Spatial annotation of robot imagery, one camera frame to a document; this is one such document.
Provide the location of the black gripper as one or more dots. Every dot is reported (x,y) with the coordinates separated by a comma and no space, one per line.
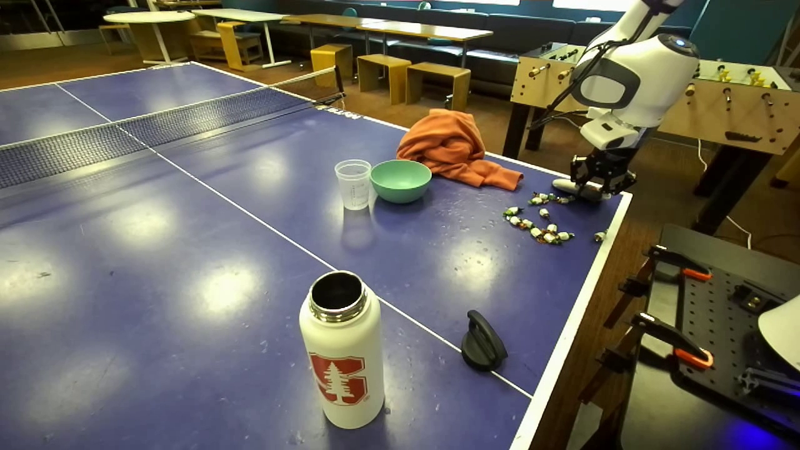
(602,173)

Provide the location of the clear plastic cup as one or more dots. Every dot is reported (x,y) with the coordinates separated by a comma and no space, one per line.
(352,178)

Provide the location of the orange cloth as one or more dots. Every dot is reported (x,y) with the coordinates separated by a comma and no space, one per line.
(451,147)

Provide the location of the foosball table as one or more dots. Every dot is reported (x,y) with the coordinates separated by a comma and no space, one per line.
(747,110)

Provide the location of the pile of candies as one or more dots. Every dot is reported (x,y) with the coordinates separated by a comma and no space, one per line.
(547,219)

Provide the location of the yellow wooden stool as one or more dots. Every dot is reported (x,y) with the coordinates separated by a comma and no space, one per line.
(333,57)

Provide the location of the long wooden table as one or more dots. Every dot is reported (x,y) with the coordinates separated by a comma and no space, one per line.
(390,29)

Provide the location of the wooden bench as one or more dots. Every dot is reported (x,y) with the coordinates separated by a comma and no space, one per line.
(452,79)

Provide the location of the round white table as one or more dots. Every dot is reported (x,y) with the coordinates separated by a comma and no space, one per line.
(152,22)

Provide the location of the black perforated cart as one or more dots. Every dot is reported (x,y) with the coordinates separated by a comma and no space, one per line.
(680,409)

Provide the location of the white and black brush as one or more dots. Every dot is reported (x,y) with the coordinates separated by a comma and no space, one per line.
(566,190)

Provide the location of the table tennis net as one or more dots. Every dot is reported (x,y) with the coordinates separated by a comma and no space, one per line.
(72,124)

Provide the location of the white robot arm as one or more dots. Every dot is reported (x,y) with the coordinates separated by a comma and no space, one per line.
(628,79)

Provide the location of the small black clip object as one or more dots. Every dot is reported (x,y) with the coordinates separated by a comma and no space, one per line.
(480,347)

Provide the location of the teal bowl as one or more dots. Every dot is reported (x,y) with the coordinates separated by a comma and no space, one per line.
(401,182)

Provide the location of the white water bottle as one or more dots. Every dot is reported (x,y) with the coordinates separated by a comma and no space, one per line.
(343,343)

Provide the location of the orange handled clamp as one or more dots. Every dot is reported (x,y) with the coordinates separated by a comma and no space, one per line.
(682,349)
(678,264)

